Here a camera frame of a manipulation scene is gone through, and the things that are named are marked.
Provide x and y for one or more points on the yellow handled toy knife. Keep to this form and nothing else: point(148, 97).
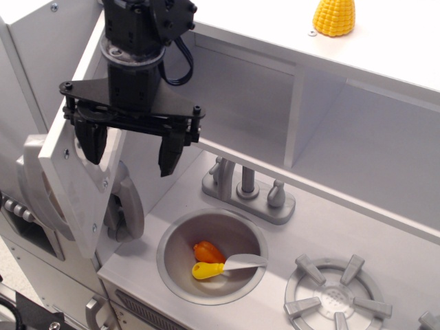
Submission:
point(202, 270)

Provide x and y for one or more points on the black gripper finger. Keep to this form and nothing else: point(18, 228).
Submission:
point(92, 138)
point(170, 152)

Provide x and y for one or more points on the white toy microwave door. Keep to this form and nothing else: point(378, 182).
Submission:
point(67, 193)

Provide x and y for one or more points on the grey oven door handle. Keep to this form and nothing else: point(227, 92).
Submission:
point(92, 309)

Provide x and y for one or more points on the grey toy wall phone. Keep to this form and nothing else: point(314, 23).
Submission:
point(124, 215)

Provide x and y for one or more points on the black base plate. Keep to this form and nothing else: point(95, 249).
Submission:
point(19, 312)

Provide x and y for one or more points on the orange toy pepper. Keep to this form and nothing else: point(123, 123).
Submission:
point(206, 252)

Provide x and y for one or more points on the grey toy faucet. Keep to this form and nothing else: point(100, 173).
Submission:
point(270, 202)

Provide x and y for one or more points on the yellow toy corn cob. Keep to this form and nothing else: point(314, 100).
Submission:
point(334, 17)

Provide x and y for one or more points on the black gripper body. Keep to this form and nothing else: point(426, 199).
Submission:
point(133, 103)

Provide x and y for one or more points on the grey toy stove burner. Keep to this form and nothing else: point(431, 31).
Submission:
point(330, 293)

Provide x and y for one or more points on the grey toy sink bowl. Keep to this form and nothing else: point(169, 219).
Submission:
point(231, 233)

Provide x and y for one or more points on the white toy kitchen cabinet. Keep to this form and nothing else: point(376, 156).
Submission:
point(349, 124)

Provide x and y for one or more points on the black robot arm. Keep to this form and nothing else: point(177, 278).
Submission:
point(137, 34)

